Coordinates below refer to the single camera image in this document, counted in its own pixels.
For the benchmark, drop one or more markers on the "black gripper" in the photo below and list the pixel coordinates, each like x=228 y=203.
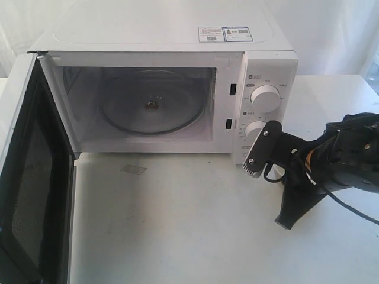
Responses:
x=299 y=194

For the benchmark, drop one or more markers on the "white microwave door with handle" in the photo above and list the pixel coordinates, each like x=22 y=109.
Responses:
x=37 y=180

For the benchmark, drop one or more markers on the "cream ceramic bowl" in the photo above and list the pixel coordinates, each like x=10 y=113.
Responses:
x=276 y=172

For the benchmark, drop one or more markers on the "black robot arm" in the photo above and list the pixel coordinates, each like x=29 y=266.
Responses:
x=344 y=156

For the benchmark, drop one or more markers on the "glass microwave turntable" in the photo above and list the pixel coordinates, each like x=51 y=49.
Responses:
x=153 y=101

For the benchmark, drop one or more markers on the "white microwave oven body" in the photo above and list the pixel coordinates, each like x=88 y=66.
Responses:
x=83 y=49

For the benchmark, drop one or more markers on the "lower white timer knob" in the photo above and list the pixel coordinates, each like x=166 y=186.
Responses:
x=253 y=129

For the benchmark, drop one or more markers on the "upper white control knob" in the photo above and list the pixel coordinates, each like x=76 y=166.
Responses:
x=265 y=99

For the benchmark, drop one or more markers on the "blue white warning sticker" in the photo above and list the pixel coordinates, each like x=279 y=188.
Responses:
x=224 y=34

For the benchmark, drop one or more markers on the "wrist camera on blue mount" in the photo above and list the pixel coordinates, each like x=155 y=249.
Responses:
x=262 y=148

